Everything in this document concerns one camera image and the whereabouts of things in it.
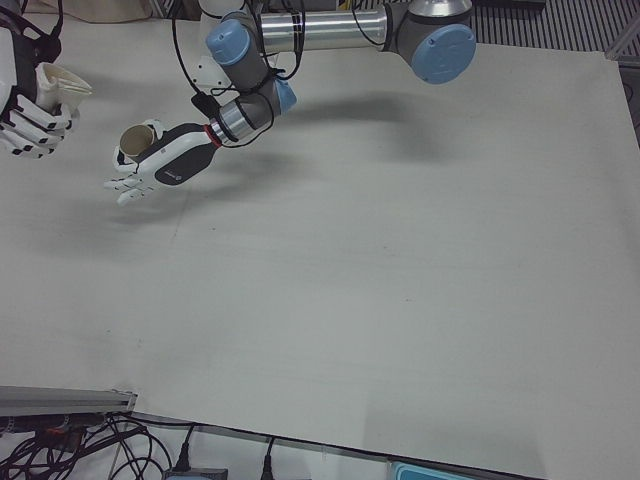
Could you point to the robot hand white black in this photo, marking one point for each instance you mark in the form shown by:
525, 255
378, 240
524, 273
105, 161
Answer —
175, 157
20, 115

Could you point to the small beige paper cup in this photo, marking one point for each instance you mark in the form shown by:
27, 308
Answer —
136, 141

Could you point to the white paper cup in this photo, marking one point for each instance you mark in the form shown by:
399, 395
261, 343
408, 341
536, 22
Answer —
62, 87

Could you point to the robot arm blue caps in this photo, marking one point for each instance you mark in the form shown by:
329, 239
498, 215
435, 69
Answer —
325, 30

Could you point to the black wrist connector block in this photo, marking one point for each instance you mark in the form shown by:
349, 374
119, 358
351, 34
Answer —
205, 104

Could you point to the light blue plastic bin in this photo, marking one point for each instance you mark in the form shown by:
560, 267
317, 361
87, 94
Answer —
445, 471

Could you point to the silver aluminium profile post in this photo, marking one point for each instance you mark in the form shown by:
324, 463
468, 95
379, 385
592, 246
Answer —
65, 399

